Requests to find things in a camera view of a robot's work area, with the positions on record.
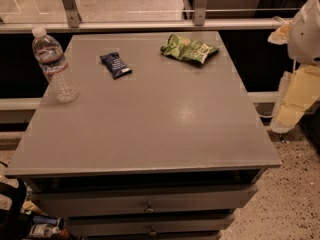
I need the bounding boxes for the small bottle on floor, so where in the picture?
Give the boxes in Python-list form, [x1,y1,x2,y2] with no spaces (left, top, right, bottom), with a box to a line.
[28,224,60,238]

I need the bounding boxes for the lower drawer knob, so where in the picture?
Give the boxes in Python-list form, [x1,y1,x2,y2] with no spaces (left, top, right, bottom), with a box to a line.
[148,227,157,237]

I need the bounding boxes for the upper grey drawer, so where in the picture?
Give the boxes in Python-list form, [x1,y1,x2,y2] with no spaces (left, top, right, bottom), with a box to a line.
[32,184,257,217]

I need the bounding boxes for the blue rxbar wrapper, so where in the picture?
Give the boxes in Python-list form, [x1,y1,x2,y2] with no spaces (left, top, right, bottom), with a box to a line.
[100,52,132,79]

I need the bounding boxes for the upper drawer knob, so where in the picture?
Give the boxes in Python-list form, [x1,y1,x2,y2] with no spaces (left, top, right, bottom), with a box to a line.
[144,202,154,213]

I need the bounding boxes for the green chip bag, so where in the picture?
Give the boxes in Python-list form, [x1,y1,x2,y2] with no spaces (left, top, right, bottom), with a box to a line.
[160,34,218,64]

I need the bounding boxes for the grey drawer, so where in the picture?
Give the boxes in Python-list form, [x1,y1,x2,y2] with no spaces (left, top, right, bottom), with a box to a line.
[32,184,257,217]
[66,214,234,237]

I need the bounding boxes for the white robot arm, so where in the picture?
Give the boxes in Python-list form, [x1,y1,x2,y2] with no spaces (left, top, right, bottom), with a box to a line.
[268,0,320,134]

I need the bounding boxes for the grey drawer cabinet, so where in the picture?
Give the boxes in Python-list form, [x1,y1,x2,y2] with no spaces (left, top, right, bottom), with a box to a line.
[6,31,280,240]

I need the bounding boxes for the clear plastic water bottle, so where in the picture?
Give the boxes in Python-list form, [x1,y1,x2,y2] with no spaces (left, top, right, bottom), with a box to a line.
[32,27,79,103]

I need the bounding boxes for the drawer knob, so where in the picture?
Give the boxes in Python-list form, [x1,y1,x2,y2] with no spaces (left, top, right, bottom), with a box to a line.
[144,202,154,213]
[148,227,157,237]

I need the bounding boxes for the black bag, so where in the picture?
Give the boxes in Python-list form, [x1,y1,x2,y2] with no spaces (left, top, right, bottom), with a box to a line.
[0,179,31,240]

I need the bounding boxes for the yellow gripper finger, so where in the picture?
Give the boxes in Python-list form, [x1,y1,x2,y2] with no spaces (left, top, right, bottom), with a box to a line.
[267,22,291,45]
[270,65,320,133]

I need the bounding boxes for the metal window railing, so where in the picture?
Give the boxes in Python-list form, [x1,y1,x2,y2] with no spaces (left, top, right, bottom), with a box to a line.
[0,0,305,34]

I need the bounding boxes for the lower grey drawer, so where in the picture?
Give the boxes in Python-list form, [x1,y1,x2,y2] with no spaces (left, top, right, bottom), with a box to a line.
[66,214,234,237]

